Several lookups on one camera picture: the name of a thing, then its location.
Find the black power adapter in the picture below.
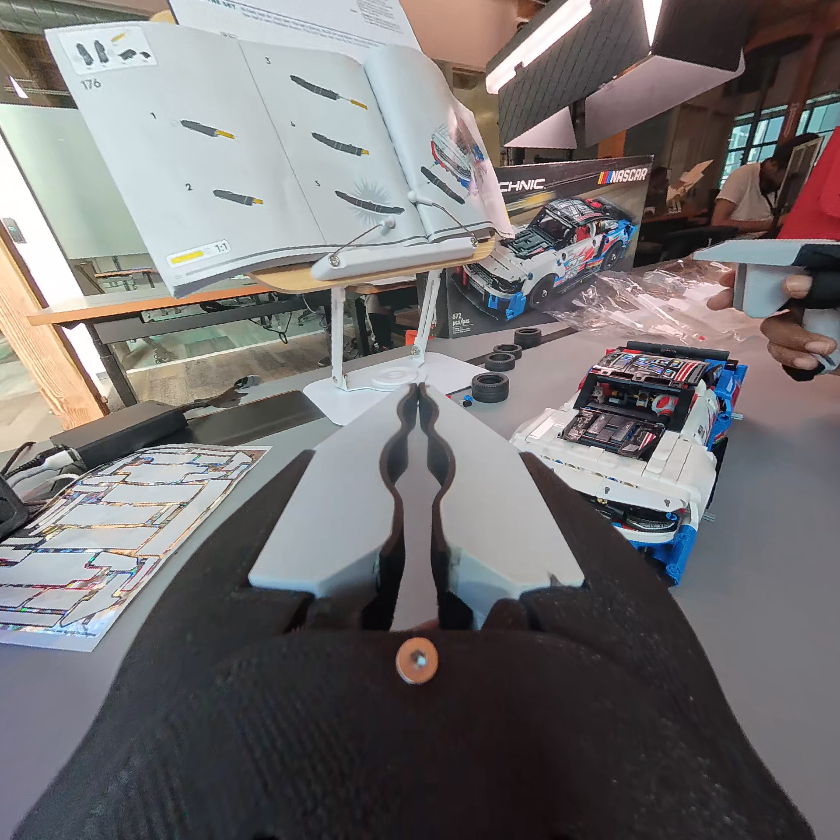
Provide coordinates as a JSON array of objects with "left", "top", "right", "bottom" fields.
[{"left": 51, "top": 402, "right": 191, "bottom": 470}]

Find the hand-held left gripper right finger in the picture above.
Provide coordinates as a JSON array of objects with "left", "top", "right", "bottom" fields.
[{"left": 420, "top": 382, "right": 586, "bottom": 595}]

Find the toy car product box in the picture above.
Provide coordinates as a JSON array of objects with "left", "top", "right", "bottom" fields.
[{"left": 446, "top": 154, "right": 657, "bottom": 339}]

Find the sticker sheet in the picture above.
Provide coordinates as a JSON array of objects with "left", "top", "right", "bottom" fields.
[{"left": 0, "top": 446, "right": 271, "bottom": 652}]

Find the toy brick race car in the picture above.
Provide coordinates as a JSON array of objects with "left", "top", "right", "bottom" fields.
[{"left": 511, "top": 341, "right": 749, "bottom": 586}]

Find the white booklet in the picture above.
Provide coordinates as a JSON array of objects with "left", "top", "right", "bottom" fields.
[{"left": 45, "top": 23, "right": 516, "bottom": 298}]

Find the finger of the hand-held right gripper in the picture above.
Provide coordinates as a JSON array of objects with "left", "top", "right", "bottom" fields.
[{"left": 692, "top": 239, "right": 807, "bottom": 316}]

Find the white folding stand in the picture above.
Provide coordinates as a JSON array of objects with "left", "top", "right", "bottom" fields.
[{"left": 252, "top": 190, "right": 503, "bottom": 426}]

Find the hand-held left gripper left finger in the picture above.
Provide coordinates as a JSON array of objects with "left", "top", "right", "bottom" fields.
[{"left": 248, "top": 382, "right": 421, "bottom": 598}]

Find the black cube device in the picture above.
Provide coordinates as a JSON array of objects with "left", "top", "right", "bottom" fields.
[{"left": 0, "top": 476, "right": 30, "bottom": 540}]

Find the wooden background table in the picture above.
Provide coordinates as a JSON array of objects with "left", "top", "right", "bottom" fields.
[{"left": 28, "top": 276, "right": 421, "bottom": 408}]

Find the clear plastic bag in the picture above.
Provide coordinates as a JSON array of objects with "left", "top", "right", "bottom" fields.
[{"left": 554, "top": 266, "right": 788, "bottom": 349}]

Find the white printed notice sheet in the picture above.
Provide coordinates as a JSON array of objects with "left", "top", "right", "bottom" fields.
[{"left": 167, "top": 0, "right": 424, "bottom": 50}]

